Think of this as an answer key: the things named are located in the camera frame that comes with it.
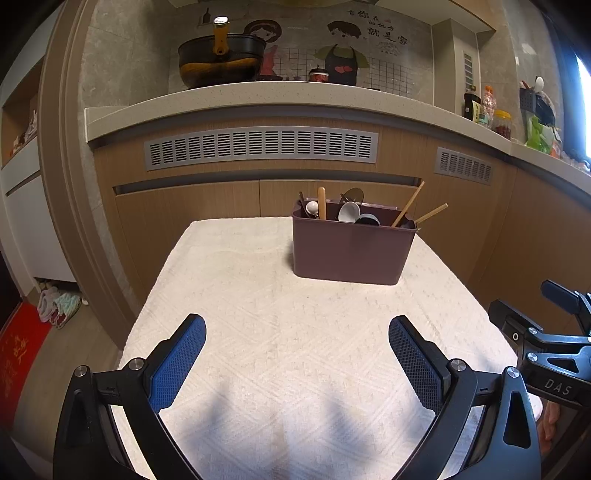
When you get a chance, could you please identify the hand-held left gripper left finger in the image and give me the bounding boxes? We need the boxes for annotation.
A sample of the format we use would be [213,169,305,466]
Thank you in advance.
[52,313,208,480]

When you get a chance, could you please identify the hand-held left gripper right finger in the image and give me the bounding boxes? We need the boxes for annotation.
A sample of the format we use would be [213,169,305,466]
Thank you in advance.
[388,315,542,480]

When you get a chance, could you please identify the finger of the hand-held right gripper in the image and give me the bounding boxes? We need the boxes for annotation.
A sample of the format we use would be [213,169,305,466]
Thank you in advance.
[540,279,591,335]
[489,298,557,347]

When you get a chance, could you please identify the brown plastic utensil box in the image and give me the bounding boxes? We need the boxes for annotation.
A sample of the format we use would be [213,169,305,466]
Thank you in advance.
[290,207,419,286]

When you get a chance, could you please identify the wooden chopstick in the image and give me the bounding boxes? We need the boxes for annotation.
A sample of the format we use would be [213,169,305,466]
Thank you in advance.
[413,203,448,226]
[392,181,426,227]

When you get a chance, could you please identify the white textured table cloth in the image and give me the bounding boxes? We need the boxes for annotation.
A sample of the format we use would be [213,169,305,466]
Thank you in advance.
[111,217,544,480]

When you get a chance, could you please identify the red floor mat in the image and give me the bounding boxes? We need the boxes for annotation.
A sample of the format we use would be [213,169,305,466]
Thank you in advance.
[0,302,52,418]

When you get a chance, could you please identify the wooden kitchen cabinet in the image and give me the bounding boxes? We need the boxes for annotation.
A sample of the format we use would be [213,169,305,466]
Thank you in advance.
[92,124,591,352]

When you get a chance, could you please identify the small grey vent grille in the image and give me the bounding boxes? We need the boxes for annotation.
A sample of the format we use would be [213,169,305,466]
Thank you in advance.
[434,146,494,187]

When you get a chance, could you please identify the green plastic bag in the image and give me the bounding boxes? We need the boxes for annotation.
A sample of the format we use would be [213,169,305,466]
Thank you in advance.
[525,114,563,154]

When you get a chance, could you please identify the red jar with yellow lid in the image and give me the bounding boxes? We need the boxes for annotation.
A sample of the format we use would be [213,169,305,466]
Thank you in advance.
[491,110,513,140]

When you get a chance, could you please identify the window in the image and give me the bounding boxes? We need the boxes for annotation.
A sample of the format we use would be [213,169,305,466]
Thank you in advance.
[574,53,591,160]

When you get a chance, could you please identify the orange capped bottle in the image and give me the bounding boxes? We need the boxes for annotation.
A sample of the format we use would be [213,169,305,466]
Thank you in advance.
[480,85,496,126]

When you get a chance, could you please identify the dark sauce bottle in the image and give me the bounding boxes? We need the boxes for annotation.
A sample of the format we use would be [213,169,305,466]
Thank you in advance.
[464,85,484,123]

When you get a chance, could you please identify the long grey vent grille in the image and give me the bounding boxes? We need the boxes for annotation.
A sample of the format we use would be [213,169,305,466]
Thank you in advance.
[143,130,380,173]

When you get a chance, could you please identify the beige kitchen countertop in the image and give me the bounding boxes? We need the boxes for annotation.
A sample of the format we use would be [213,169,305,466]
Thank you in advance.
[84,80,591,174]

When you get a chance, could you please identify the black wok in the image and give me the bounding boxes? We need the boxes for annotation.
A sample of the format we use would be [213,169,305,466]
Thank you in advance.
[177,32,268,89]

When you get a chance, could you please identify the yellow handled kitchen tool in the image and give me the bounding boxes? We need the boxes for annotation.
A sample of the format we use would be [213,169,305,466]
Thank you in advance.
[213,16,230,57]

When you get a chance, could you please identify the cartoon wall poster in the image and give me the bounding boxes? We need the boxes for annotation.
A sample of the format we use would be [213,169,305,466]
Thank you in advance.
[196,4,411,88]

